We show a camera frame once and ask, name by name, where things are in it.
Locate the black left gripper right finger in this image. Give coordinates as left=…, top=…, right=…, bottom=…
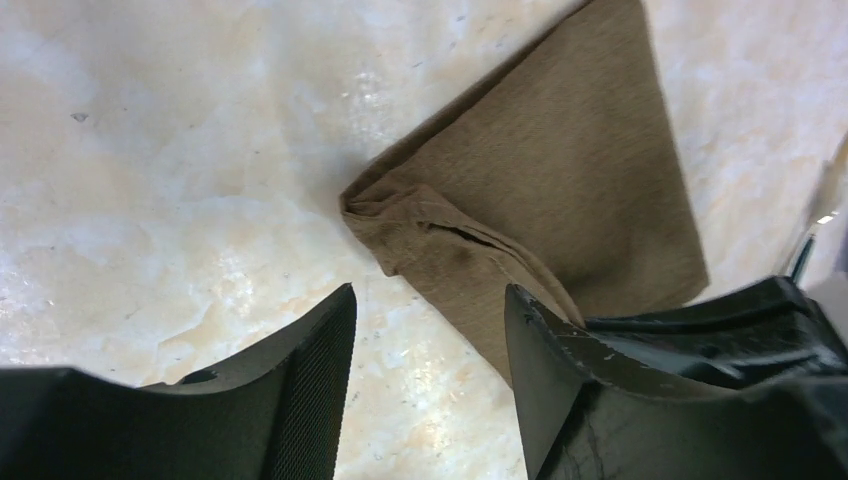
left=504, top=283, right=847, bottom=479

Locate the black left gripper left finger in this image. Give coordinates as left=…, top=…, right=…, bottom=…
left=1, top=284, right=357, bottom=479

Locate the brown cloth napkin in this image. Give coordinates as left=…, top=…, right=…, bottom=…
left=340, top=1, right=708, bottom=377

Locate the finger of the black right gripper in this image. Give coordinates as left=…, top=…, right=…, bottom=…
left=586, top=276, right=847, bottom=390

